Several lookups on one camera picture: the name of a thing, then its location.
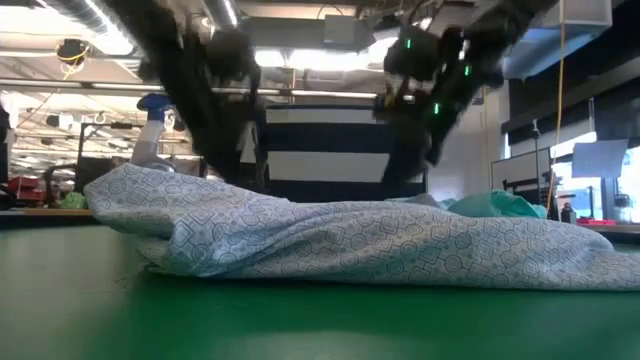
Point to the glass jar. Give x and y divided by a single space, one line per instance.
622 207

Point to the red tray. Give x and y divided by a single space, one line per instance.
595 221

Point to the clear spray bottle blue trigger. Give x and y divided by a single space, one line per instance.
150 145

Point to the small black bottle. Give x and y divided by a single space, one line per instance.
567 214

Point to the navy striped laundry basket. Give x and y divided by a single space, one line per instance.
325 150

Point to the white patterned shirt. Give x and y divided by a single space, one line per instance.
350 240

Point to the light wood desk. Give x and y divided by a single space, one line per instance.
45 212

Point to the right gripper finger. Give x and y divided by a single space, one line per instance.
405 160

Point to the green table mat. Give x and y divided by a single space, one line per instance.
300 320

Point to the grey monitor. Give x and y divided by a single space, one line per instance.
520 170

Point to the black monitor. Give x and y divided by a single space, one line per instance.
92 175

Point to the silver ventilation duct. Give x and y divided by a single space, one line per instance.
95 20
225 12

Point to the red bin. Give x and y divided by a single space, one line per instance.
22 185

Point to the white paper sheet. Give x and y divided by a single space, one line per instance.
600 159

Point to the teal shorts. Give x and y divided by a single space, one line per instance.
495 205

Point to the green bag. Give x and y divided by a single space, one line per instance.
74 201

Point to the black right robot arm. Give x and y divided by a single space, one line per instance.
500 30

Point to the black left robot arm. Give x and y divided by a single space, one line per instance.
175 60

